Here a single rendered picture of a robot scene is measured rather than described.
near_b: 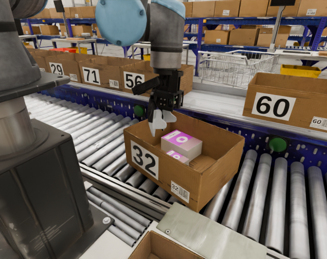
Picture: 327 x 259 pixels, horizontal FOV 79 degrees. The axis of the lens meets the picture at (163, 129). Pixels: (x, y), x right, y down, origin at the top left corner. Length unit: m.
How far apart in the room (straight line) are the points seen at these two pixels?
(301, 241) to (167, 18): 0.72
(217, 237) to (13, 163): 0.55
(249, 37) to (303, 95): 4.36
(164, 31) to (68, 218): 0.54
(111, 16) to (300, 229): 0.76
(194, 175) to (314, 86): 0.91
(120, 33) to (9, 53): 0.19
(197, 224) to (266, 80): 0.92
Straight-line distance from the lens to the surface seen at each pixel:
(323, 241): 0.81
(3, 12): 0.45
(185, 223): 0.69
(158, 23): 0.56
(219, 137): 0.88
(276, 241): 0.74
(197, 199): 0.68
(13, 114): 0.48
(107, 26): 0.41
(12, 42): 0.45
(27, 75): 0.44
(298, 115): 1.07
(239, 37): 5.37
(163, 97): 0.58
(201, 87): 1.45
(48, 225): 0.59
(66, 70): 1.78
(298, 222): 0.82
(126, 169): 0.89
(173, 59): 0.57
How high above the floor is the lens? 1.31
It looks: 29 degrees down
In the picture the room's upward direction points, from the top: straight up
